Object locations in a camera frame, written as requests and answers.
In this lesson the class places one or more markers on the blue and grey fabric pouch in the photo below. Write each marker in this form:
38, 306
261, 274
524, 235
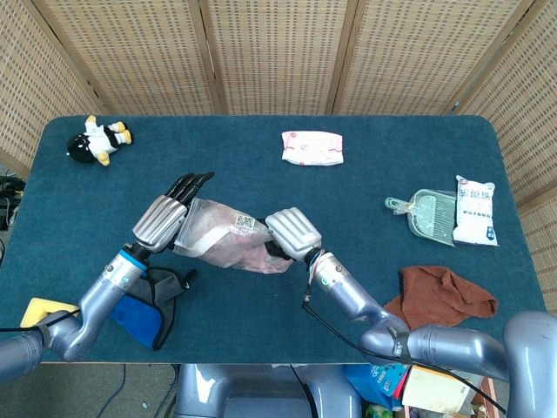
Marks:
139, 318

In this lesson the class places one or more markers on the brown cloth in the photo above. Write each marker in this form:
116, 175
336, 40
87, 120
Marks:
444, 291

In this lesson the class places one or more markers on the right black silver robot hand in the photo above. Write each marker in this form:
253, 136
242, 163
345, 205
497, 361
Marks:
293, 233

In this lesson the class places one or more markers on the green plastic dustpan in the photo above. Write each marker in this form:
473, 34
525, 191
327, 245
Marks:
426, 217

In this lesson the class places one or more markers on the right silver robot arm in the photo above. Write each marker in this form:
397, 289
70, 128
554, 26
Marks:
348, 291

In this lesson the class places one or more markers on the pink shelf frame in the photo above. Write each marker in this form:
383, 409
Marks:
487, 396

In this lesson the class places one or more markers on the white powder packet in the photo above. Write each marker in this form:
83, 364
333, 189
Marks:
475, 213

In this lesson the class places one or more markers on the grey robot torso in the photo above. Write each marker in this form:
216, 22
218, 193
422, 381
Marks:
261, 392

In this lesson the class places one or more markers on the yellow sponge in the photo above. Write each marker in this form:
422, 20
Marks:
35, 309

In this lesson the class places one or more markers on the blue snack package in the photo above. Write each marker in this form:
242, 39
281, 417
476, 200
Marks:
374, 387

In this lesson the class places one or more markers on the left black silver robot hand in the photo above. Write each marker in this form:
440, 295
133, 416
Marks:
159, 224

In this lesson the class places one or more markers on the black white plush toy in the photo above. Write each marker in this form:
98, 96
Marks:
98, 139

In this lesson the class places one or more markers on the cream coloured book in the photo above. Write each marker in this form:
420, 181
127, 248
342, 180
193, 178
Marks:
431, 392

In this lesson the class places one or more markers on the blue felt table cover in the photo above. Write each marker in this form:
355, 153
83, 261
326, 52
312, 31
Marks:
261, 183

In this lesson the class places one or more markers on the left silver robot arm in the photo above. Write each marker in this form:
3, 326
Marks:
95, 296

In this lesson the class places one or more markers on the transparent plastic bag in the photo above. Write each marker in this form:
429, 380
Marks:
204, 222

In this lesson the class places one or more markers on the woven bamboo folding screen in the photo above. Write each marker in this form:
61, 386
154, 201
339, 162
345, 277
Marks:
278, 52

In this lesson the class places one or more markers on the white pink tissue pack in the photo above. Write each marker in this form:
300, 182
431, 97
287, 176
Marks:
311, 148

